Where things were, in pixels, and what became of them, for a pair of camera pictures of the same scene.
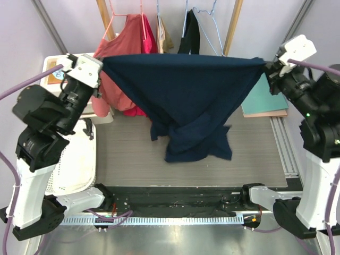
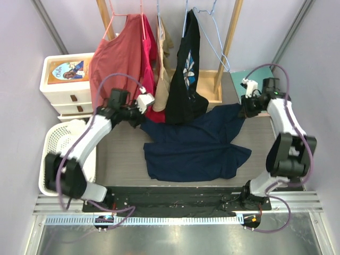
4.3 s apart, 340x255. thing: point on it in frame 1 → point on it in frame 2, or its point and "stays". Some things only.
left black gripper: [95, 91] → [140, 119]
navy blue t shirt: [189, 99] → [197, 149]
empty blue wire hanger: [219, 34] stays
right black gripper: [273, 68] → [244, 111]
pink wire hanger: [113, 14] stays
